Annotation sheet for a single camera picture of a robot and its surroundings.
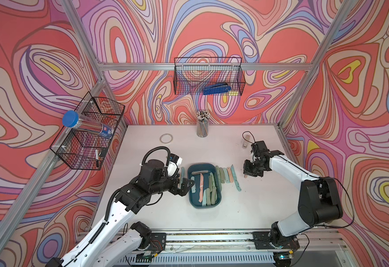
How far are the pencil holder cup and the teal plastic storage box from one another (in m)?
0.23

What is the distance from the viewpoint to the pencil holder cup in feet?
3.38

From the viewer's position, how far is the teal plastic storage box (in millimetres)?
854
